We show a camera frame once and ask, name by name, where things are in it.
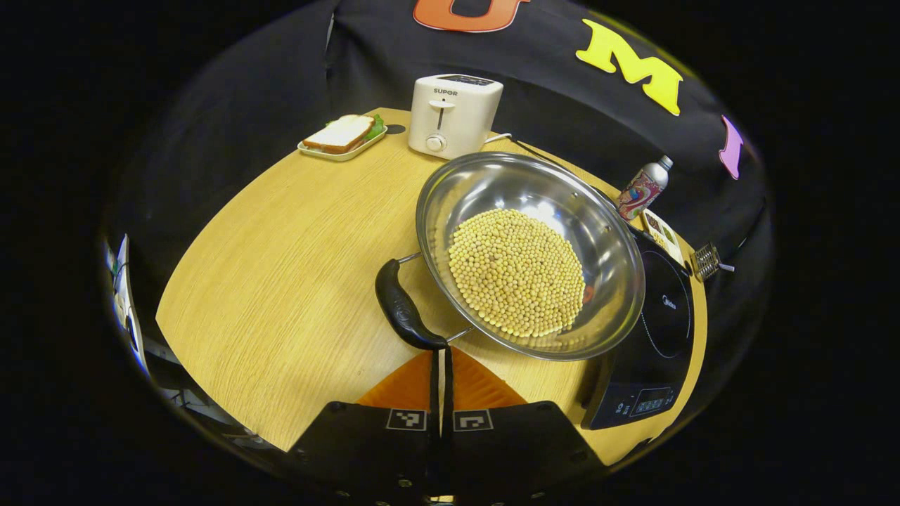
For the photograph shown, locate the pile of yellow soybeans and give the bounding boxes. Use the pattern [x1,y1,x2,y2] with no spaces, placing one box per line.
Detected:
[448,208,586,339]

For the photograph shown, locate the steel pot with black handle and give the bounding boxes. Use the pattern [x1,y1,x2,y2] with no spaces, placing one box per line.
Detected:
[375,151,646,361]

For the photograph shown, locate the sandwich with lettuce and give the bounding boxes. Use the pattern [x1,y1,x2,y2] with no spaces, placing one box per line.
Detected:
[302,115,386,154]

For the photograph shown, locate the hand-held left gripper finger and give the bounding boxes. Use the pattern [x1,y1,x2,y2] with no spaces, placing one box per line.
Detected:
[444,344,609,504]
[288,348,442,504]

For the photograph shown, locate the colourful metal bottle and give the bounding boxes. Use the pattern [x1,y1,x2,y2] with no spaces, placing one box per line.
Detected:
[617,155,674,221]

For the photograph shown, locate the white divided seasoning dish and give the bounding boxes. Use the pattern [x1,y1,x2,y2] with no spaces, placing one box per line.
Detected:
[641,209,684,266]

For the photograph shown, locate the toaster power cable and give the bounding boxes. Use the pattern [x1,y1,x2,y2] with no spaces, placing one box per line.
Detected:
[484,132,623,206]

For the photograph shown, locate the black backdrop cloth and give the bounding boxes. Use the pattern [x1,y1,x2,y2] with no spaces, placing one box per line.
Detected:
[105,0,774,338]

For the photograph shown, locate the black induction cooktop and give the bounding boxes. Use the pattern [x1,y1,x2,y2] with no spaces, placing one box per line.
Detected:
[580,225,695,430]

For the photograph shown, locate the white toaster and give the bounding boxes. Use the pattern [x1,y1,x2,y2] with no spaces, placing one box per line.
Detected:
[409,74,504,160]

